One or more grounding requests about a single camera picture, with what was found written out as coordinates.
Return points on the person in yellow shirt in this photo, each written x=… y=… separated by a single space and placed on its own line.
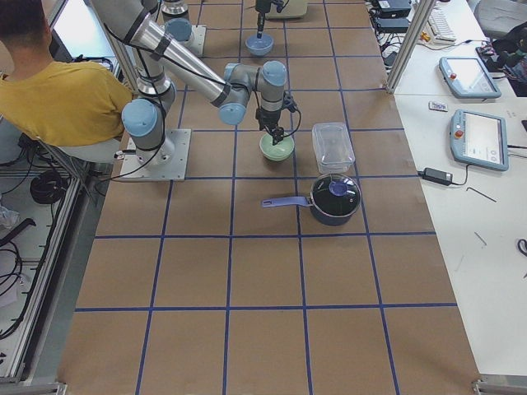
x=61 y=104

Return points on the green bowl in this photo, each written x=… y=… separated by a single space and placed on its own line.
x=279 y=152

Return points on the teach pendant tablet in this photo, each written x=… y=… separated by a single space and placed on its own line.
x=468 y=78
x=479 y=139

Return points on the black power adapter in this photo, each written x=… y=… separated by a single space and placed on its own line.
x=436 y=176

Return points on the aluminium frame post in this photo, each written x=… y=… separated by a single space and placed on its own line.
x=419 y=19

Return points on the upper teach pendant tablet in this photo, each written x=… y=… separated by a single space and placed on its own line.
x=468 y=78

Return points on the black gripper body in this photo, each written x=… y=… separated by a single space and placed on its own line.
x=268 y=118
x=260 y=20

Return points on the small printed card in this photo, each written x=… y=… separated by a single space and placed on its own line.
x=437 y=106

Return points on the blue saucepan with lid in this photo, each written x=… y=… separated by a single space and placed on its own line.
x=333 y=199

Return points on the lower teach pendant tablet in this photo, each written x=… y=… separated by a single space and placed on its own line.
x=479 y=139

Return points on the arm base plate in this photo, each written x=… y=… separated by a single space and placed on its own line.
x=169 y=162
x=193 y=39

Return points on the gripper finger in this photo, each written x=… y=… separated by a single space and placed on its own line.
x=260 y=25
x=277 y=135

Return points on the clear plastic food container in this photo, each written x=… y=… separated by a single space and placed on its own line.
x=333 y=148

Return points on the black allen key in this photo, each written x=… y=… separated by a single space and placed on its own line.
x=484 y=195

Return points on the white keyboard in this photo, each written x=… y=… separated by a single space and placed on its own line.
x=438 y=28

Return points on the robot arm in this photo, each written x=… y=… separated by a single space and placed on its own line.
x=175 y=16
x=160 y=32

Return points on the blue bowl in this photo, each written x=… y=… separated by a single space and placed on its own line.
x=259 y=46

